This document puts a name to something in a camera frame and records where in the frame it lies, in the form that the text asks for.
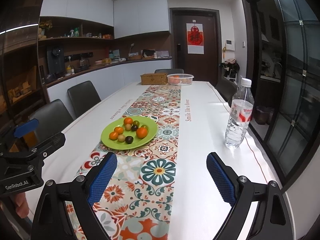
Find small tan fruit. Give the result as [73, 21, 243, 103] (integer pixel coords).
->
[117, 134, 126, 142]

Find red poster on door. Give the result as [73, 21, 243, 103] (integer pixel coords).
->
[186, 22, 204, 55]

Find dark plum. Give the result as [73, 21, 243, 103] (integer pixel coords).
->
[125, 136, 134, 144]
[131, 125, 139, 132]

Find black coffee machine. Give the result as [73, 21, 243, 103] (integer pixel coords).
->
[47, 47, 65, 78]

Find dark chair table end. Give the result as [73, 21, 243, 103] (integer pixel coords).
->
[155, 68, 184, 75]

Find clear plastic fruit container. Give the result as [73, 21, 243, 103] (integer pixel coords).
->
[167, 74, 194, 86]

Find dark chair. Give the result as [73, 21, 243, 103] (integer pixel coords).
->
[67, 81, 101, 118]
[29, 99, 74, 142]
[215, 77, 238, 106]

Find green plate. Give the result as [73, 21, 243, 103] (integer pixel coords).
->
[101, 116, 158, 151]

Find dark chair near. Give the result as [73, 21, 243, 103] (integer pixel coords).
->
[29, 99, 74, 142]

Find green tomato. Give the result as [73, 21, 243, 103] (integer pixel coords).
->
[141, 125, 149, 131]
[133, 120, 140, 126]

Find patterned table runner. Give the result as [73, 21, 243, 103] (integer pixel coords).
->
[66, 84, 182, 240]

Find dark chair far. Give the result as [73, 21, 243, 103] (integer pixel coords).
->
[67, 81, 101, 118]

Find small orange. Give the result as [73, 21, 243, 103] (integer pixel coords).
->
[109, 131, 119, 140]

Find medium orange tangerine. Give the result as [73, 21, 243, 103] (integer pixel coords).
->
[136, 127, 148, 139]

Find dark chair right side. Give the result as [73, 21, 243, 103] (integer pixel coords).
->
[215, 77, 238, 106]

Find large orange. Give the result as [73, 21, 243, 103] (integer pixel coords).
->
[124, 117, 133, 125]

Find small orange kumquat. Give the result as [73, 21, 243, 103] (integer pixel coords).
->
[114, 126, 124, 134]

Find tan round fruit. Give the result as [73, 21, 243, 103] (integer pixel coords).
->
[125, 124, 131, 131]

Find dark wooden door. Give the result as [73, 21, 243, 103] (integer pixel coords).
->
[170, 8, 222, 85]

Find clear water bottle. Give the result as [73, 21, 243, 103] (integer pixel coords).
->
[225, 78, 254, 149]

